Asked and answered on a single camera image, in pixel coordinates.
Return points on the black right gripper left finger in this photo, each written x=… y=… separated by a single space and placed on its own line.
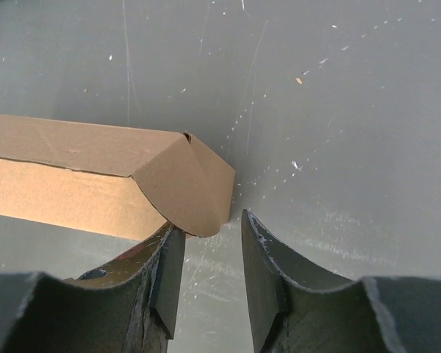
x=128 y=304

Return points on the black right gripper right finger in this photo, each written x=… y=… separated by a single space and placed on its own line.
x=295 y=305

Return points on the brown cardboard box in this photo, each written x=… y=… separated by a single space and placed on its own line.
x=111 y=180

